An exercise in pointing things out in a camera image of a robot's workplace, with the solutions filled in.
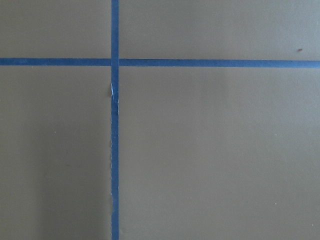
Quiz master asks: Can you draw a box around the brown paper table cover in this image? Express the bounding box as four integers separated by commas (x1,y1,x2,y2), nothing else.
0,0,320,240

